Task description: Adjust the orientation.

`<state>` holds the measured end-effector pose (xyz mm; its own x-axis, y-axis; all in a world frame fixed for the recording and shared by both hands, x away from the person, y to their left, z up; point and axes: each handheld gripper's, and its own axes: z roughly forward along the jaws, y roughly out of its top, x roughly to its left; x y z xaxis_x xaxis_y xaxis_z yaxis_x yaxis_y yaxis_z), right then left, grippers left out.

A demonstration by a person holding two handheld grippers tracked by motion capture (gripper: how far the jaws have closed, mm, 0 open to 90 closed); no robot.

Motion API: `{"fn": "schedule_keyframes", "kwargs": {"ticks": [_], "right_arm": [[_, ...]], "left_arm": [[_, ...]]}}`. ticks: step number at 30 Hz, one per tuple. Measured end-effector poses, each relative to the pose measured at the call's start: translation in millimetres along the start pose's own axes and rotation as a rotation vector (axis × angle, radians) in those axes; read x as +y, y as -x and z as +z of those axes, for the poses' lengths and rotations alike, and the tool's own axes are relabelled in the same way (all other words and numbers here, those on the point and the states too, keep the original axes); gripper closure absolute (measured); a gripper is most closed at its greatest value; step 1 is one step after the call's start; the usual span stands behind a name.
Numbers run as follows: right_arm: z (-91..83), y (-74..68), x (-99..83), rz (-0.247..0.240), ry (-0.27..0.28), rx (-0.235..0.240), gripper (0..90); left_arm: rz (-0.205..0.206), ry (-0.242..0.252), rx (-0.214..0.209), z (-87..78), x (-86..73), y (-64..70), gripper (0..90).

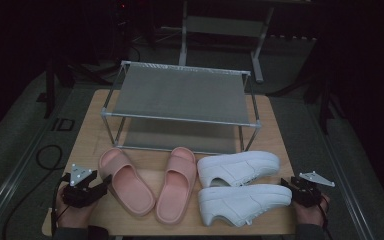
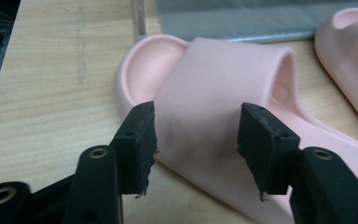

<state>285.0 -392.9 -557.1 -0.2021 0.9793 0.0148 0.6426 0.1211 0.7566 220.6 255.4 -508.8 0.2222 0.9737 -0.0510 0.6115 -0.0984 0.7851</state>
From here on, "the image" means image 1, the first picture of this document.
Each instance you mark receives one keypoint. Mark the person's right hand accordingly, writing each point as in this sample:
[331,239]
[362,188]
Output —
[311,215]

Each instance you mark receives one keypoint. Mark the white sneaker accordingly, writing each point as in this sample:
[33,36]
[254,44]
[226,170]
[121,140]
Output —
[243,166]
[243,203]

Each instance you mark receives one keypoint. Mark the grey two-tier shoe rack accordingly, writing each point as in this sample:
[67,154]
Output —
[180,93]

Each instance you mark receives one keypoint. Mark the black stand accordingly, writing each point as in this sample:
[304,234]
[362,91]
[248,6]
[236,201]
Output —
[325,100]
[50,90]

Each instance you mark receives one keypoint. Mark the person's left hand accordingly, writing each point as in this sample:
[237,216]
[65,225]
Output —
[73,216]

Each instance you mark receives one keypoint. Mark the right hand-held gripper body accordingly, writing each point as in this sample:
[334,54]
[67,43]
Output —
[306,195]

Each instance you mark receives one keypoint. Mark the grey metal table frame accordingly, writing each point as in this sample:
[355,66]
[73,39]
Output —
[223,26]

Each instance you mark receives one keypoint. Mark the pink slipper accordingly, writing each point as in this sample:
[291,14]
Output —
[130,186]
[176,190]

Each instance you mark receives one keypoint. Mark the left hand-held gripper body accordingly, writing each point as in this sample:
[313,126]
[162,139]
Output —
[80,196]

